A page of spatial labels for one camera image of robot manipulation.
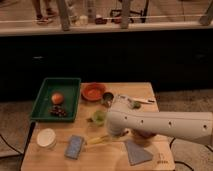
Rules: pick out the yellow banana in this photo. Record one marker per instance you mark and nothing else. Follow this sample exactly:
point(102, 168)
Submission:
point(97, 140)

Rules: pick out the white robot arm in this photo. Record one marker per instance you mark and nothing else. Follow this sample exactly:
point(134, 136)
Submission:
point(195, 127)

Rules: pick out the small metal cup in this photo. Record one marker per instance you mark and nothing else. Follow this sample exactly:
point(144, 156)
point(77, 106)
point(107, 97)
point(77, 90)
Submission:
point(107, 99)

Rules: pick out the green plastic cup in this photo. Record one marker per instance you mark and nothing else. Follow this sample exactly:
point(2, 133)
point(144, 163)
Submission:
point(98, 118)

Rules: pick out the orange bowl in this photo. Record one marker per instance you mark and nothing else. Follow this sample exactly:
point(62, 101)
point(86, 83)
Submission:
point(93, 91)

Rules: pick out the green cucumber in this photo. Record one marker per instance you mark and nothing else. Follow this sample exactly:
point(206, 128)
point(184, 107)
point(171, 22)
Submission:
point(136, 105)

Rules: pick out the green plastic tray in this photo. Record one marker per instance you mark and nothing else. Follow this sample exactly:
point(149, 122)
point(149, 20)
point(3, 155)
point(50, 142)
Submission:
point(68, 87)

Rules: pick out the orange fruit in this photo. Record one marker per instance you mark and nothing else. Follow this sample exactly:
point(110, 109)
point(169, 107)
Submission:
point(57, 98)

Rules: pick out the dark grape bunch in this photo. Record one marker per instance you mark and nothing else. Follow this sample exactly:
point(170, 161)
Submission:
point(57, 110)

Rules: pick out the dark purple bowl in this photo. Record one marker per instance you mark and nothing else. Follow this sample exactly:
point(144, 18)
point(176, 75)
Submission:
point(140, 137)

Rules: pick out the blue sponge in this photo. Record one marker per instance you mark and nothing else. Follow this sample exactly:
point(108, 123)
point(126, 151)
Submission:
point(74, 147)

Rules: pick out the grey blue cloth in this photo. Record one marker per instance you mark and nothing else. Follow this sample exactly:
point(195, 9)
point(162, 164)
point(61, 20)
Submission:
point(136, 154)

